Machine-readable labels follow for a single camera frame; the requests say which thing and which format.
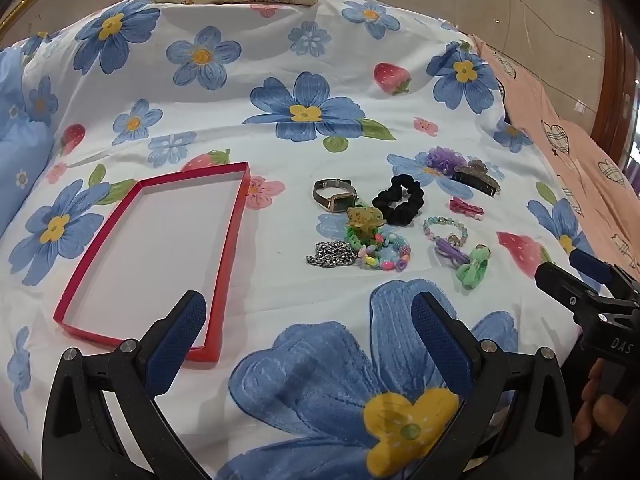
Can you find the dark claw hair clip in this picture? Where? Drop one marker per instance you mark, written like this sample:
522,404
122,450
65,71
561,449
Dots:
475,177

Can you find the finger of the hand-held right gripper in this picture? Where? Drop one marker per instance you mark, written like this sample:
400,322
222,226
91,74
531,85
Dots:
555,281
590,264

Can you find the green bow hair clip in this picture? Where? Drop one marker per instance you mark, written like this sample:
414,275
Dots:
472,270

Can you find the pink hair clip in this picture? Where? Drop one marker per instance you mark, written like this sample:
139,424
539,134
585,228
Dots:
465,207

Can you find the person's right hand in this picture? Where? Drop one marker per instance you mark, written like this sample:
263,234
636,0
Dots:
600,405

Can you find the black scrunchie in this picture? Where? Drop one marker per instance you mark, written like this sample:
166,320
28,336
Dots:
400,210

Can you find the red shallow box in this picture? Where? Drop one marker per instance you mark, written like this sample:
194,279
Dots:
150,255

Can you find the wooden bed frame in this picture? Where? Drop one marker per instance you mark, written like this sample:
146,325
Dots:
612,60

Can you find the floral bed sheet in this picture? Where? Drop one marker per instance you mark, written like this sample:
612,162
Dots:
280,150

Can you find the gold square wristwatch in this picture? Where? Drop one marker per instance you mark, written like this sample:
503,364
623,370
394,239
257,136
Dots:
334,195

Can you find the yellow claw hair clip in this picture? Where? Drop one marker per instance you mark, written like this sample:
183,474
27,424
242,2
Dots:
362,217

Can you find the pink printed blanket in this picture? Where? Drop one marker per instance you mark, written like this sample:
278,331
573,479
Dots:
555,125

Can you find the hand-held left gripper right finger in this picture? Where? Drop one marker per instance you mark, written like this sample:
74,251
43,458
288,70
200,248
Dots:
442,347

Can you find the purple scrunchie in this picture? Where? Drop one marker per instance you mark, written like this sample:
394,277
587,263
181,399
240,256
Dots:
442,160

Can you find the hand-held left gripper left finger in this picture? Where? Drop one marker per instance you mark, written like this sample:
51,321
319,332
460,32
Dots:
176,342

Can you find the blue pillow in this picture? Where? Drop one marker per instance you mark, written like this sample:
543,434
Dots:
20,160

